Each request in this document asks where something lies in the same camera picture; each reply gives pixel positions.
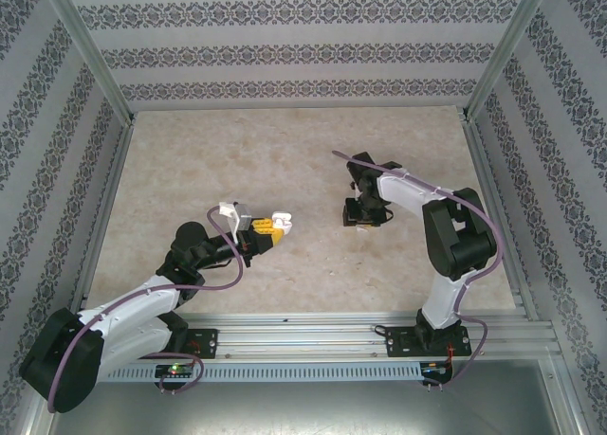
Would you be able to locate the white earbud charging case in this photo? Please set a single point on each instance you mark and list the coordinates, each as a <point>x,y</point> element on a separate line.
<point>287,226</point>

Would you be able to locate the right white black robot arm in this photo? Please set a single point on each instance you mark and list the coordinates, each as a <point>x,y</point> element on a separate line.
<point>441,302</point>

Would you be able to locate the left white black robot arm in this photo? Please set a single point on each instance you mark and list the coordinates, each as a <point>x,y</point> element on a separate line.
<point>133,302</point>

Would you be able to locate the grey metal sheet panel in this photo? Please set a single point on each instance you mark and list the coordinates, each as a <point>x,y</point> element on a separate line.
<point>303,411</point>

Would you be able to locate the aluminium side rail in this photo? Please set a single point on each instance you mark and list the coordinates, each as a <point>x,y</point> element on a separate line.
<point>505,217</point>
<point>110,193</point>

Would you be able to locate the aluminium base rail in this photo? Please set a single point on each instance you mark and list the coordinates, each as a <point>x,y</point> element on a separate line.
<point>303,340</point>

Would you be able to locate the aluminium frame post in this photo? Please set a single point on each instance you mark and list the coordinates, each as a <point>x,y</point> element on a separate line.
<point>95,60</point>
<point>507,46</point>

